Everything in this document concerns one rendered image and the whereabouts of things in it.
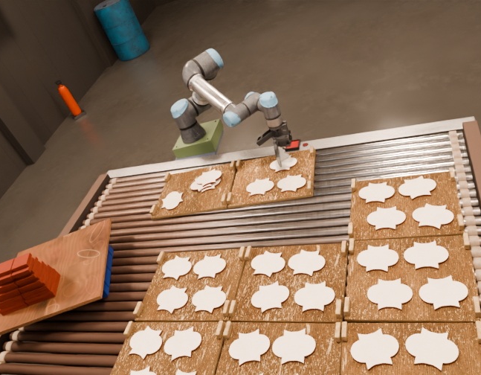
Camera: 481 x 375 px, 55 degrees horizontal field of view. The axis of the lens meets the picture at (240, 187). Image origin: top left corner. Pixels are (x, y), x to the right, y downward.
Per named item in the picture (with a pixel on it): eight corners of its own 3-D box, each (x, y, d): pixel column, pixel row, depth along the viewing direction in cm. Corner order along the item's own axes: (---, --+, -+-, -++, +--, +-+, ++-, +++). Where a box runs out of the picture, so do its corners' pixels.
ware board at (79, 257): (20, 254, 231) (18, 252, 230) (111, 220, 228) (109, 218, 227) (-9, 338, 191) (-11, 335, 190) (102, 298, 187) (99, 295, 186)
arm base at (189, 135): (188, 132, 291) (181, 118, 286) (209, 128, 284) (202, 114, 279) (179, 145, 280) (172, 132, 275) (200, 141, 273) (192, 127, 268)
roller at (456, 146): (107, 193, 278) (102, 187, 275) (465, 149, 205) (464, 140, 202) (103, 199, 274) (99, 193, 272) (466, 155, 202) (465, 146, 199)
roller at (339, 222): (76, 243, 249) (70, 237, 246) (479, 212, 176) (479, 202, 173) (71, 250, 246) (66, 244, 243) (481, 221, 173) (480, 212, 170)
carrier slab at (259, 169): (239, 164, 247) (239, 161, 246) (315, 150, 234) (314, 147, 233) (228, 208, 221) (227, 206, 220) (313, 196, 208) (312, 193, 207)
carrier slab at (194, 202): (169, 176, 261) (169, 174, 260) (238, 164, 247) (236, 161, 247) (152, 219, 235) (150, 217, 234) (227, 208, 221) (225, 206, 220)
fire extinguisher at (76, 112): (76, 112, 648) (55, 79, 617) (89, 109, 641) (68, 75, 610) (68, 122, 631) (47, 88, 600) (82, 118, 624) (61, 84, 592)
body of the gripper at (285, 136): (291, 147, 219) (285, 126, 212) (273, 150, 222) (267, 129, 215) (292, 138, 225) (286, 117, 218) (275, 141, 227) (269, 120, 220)
